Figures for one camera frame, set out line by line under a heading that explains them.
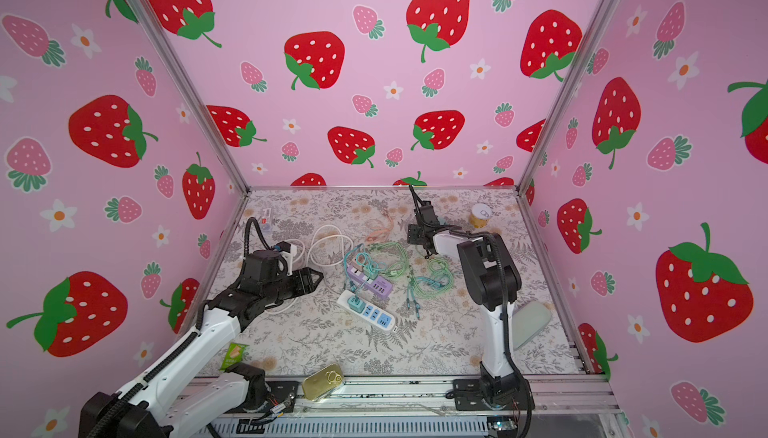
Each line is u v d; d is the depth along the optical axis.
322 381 0.73
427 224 0.84
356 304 0.82
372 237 1.04
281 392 0.76
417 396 0.76
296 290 0.72
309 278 0.74
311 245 1.03
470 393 0.74
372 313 0.86
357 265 0.92
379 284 0.91
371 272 0.91
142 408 0.40
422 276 0.96
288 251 0.76
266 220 1.11
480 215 1.07
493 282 0.56
